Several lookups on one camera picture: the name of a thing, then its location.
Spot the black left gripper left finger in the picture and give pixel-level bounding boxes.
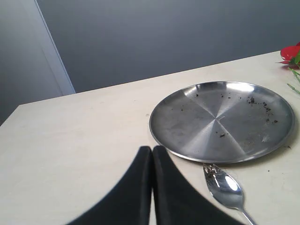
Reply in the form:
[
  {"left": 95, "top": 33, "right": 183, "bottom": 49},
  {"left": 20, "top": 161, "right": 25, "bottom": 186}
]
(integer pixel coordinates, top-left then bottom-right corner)
[{"left": 69, "top": 146, "right": 152, "bottom": 225}]

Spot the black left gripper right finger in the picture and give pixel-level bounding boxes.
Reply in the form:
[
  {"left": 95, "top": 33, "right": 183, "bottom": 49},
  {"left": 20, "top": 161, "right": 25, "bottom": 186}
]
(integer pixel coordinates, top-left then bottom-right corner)
[{"left": 153, "top": 146, "right": 241, "bottom": 225}]

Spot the red artificial anthurium flower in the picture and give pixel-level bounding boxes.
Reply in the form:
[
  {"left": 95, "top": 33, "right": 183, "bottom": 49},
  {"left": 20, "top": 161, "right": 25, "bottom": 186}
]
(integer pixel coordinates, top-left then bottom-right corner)
[{"left": 278, "top": 42, "right": 300, "bottom": 83}]

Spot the round stainless steel plate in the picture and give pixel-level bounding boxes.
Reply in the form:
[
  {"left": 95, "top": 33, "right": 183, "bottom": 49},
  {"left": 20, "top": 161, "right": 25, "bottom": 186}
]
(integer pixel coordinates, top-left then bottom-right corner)
[{"left": 149, "top": 81, "right": 296, "bottom": 164}]

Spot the silver metal spoon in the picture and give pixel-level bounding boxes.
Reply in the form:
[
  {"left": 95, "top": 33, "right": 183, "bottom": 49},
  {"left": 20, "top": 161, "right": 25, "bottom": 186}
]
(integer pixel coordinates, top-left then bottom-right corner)
[{"left": 203, "top": 164, "right": 256, "bottom": 225}]

